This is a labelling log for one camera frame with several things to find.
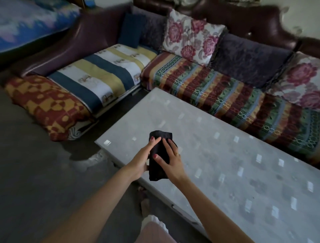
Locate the person's right hand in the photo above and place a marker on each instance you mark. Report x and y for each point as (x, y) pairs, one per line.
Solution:
(175, 167)

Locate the person's left hand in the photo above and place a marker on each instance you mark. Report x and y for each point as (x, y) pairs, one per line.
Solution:
(138, 162)

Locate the person's right thumb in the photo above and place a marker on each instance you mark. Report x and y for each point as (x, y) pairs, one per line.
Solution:
(160, 162)

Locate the person's left fingers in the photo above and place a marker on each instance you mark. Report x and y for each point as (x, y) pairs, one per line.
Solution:
(153, 144)

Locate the person's right middle finger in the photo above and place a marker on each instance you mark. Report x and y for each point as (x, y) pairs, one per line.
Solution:
(173, 147)

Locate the black cloth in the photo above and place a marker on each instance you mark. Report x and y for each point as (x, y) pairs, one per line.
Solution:
(157, 170)

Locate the person's left forearm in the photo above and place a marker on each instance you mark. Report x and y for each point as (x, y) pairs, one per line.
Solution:
(95, 207)

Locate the person's right forearm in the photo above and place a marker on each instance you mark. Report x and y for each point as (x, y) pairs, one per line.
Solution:
(210, 212)

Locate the person's foot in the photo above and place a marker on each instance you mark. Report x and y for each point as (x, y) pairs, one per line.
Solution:
(144, 202)

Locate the pink frilled garment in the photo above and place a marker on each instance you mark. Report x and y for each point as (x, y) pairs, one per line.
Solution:
(152, 231)

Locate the multicolour patterned striped sofa cover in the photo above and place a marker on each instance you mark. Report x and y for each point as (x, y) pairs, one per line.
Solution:
(225, 92)

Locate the blue yellow white striped cover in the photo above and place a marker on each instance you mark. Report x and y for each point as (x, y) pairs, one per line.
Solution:
(100, 75)

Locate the floral rose cushion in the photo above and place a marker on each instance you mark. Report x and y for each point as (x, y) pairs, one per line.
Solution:
(300, 80)
(190, 37)

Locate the small purple textured cushion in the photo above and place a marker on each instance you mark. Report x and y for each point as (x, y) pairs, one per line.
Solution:
(155, 30)

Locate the large purple textured cushion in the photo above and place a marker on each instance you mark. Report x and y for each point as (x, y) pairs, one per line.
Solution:
(247, 60)

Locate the navy blue cushion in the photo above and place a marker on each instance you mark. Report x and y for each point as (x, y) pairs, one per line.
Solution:
(131, 30)

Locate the red yellow checked blanket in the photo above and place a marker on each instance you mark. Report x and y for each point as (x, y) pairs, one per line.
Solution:
(45, 102)

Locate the dark maroon leather sofa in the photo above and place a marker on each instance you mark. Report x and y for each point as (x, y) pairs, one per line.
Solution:
(250, 22)

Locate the blue patterned bed sheet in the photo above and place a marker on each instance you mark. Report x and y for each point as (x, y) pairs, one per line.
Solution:
(27, 22)

